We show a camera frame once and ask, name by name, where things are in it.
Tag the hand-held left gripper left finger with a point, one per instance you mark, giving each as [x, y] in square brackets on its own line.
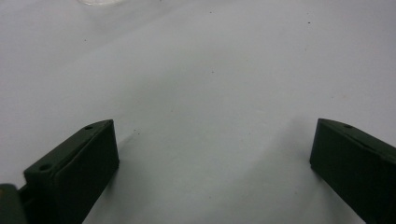
[77, 174]

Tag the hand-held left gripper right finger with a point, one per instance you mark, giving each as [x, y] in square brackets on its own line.
[351, 168]

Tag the clear glass container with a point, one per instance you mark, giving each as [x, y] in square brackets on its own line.
[98, 1]

